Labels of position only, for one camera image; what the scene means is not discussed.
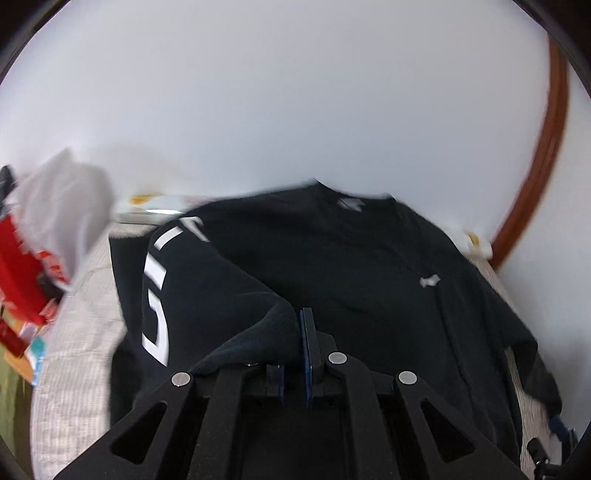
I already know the blue tissue pack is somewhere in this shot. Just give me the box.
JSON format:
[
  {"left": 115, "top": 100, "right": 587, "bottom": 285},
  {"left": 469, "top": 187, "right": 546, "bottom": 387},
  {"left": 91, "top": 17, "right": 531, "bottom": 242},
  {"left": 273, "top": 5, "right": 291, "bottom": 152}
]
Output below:
[{"left": 25, "top": 336, "right": 46, "bottom": 386}]

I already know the white Miniso plastic bag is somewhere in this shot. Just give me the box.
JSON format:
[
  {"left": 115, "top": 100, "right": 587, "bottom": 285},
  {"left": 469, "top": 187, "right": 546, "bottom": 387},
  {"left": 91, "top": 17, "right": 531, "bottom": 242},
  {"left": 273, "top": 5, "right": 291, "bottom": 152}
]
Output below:
[{"left": 8, "top": 149, "right": 114, "bottom": 288}]

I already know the red paper shopping bag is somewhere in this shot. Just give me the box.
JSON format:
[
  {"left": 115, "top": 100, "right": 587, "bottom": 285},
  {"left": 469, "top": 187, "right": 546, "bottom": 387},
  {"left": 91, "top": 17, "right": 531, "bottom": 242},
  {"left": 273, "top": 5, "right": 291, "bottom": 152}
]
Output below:
[{"left": 1, "top": 214, "right": 57, "bottom": 357}]

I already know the striped beige quilt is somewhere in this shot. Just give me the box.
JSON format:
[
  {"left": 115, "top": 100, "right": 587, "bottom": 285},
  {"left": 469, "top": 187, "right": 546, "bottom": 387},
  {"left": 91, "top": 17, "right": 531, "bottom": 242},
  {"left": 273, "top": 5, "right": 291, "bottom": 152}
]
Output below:
[{"left": 30, "top": 223, "right": 151, "bottom": 479}]

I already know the black long-sleeve sweatshirt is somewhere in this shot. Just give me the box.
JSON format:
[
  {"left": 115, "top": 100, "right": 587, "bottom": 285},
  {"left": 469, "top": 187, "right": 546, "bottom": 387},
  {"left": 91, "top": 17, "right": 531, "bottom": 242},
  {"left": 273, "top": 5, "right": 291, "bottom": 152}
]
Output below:
[{"left": 109, "top": 183, "right": 562, "bottom": 479}]

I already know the white patterned bed sheet edge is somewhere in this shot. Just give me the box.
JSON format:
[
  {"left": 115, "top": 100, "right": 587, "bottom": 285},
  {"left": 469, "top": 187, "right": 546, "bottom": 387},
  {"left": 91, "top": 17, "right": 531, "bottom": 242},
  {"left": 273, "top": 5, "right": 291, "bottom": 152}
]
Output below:
[{"left": 111, "top": 194, "right": 211, "bottom": 225}]

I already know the green bed sheet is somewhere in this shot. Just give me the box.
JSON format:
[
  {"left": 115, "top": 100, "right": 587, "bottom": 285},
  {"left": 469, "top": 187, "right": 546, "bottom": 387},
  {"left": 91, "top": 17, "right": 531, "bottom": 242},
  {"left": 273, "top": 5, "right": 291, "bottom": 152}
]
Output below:
[{"left": 0, "top": 349, "right": 33, "bottom": 478}]

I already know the brown wooden door frame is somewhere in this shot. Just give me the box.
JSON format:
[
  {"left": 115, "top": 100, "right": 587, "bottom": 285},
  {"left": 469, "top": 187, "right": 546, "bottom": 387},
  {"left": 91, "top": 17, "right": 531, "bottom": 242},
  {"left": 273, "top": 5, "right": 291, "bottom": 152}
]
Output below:
[{"left": 490, "top": 36, "right": 570, "bottom": 270}]

